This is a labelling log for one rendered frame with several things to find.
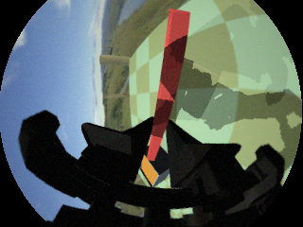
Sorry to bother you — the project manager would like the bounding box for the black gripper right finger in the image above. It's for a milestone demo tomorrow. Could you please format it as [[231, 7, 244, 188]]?
[[166, 119, 241, 189]]

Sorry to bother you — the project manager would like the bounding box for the red box lid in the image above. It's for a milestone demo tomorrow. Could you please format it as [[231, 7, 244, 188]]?
[[148, 9, 190, 162]]

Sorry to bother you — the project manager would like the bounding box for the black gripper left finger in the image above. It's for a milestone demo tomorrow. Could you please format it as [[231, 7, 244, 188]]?
[[81, 117, 154, 184]]

